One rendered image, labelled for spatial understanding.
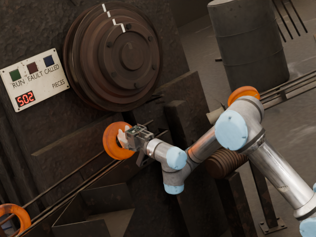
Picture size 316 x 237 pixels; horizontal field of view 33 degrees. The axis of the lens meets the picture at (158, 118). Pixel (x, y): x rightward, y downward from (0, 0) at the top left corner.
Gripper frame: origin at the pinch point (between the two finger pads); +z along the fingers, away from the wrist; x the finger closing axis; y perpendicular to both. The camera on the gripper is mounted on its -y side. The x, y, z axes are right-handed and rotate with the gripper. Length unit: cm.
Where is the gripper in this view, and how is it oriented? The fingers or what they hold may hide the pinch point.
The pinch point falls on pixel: (120, 136)
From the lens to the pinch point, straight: 220.5
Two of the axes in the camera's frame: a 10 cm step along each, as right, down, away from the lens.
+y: -1.4, -8.6, -4.9
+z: -6.8, -2.8, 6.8
